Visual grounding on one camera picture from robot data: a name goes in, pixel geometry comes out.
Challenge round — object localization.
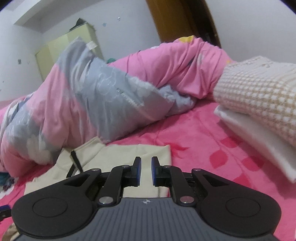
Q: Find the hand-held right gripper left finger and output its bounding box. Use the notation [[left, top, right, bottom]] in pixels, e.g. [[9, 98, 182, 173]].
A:
[[65, 156, 142, 206]]

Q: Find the pink floral fleece blanket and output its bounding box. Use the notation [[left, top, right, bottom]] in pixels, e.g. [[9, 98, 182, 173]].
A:
[[0, 97, 296, 241]]

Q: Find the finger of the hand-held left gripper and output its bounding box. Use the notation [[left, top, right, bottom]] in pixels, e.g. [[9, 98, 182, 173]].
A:
[[0, 205, 12, 224]]

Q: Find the pale green wardrobe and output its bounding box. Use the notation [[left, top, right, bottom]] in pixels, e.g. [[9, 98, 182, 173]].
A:
[[35, 22, 104, 81]]

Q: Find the brown wooden door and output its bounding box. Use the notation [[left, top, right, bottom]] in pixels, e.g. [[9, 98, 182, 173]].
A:
[[146, 0, 222, 49]]

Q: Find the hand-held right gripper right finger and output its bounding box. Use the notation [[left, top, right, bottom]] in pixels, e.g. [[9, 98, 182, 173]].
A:
[[151, 156, 228, 206]]

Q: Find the pink grey floral quilt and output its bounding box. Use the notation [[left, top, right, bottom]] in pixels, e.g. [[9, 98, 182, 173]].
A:
[[0, 35, 233, 178]]

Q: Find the beige jacket with black trim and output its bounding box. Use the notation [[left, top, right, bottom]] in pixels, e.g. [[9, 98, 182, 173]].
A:
[[24, 136, 173, 198]]

